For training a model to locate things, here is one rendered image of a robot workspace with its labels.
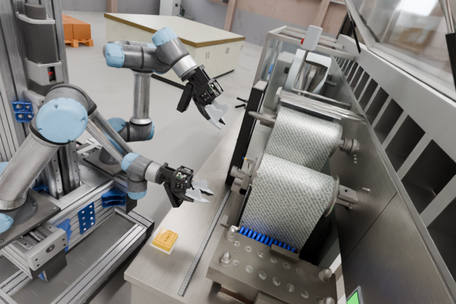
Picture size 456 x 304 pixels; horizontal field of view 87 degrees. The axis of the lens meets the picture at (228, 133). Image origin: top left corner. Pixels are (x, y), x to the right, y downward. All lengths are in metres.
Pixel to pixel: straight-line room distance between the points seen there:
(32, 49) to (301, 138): 1.04
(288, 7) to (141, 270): 11.74
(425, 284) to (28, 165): 0.99
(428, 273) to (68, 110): 0.87
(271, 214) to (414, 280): 0.44
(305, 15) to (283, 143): 11.12
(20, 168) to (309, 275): 0.95
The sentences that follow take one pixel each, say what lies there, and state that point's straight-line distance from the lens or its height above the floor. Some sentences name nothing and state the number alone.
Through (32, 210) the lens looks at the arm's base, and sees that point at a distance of 1.28.
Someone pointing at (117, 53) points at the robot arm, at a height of 1.51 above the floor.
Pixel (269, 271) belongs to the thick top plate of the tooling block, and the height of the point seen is 1.03.
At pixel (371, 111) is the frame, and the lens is 1.12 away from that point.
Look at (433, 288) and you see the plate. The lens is 0.56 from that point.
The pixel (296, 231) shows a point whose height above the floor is 1.11.
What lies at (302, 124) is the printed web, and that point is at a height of 1.38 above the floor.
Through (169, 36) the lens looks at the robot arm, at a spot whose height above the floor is 1.60.
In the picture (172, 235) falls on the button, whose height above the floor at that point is 0.92.
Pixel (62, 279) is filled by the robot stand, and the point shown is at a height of 0.21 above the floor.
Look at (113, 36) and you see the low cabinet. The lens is 5.66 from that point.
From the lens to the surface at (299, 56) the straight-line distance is 1.69.
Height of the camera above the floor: 1.75
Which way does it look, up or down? 29 degrees down
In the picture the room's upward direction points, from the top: 14 degrees clockwise
